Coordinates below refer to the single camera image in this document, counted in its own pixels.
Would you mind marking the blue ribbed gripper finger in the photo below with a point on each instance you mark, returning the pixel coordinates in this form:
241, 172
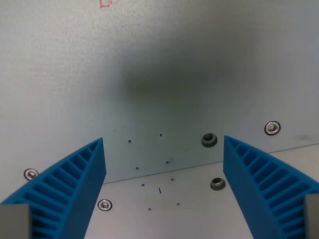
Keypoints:
259, 184
72, 189

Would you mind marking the silver hex socket screw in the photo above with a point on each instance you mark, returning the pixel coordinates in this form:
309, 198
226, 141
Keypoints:
272, 128
105, 204
30, 173

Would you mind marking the dark grey countersunk bushing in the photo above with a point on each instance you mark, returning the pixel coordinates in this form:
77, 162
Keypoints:
209, 140

